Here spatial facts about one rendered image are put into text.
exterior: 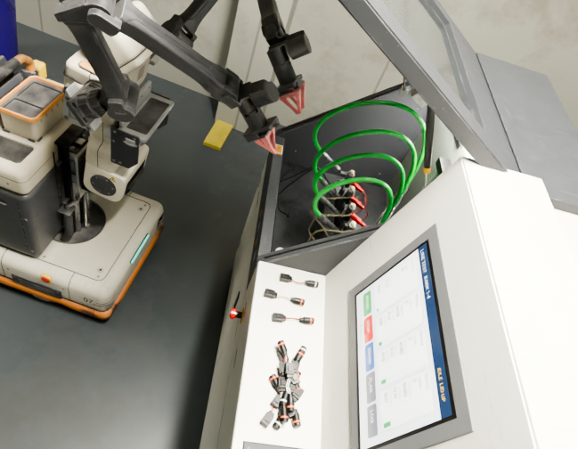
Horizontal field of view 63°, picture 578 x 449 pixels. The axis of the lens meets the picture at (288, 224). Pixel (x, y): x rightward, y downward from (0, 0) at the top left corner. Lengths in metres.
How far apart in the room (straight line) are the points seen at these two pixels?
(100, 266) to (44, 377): 0.51
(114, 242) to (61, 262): 0.24
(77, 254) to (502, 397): 1.86
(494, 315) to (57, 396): 1.83
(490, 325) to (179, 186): 2.33
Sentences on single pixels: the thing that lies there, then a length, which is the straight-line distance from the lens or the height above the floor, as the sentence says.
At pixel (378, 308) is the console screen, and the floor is 1.23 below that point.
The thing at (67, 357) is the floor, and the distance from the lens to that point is 2.38.
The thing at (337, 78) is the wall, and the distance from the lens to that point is 3.37.
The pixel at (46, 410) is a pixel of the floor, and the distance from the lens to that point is 2.30.
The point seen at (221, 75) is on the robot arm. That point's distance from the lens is 1.32.
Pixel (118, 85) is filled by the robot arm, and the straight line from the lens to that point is 1.41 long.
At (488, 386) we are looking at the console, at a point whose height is 1.49.
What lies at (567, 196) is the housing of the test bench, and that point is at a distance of 1.43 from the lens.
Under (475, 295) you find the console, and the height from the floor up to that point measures 1.50.
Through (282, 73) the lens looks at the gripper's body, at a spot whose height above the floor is 1.40.
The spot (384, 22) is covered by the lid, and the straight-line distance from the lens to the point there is 0.98.
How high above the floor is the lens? 2.16
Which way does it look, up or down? 47 degrees down
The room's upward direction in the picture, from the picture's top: 23 degrees clockwise
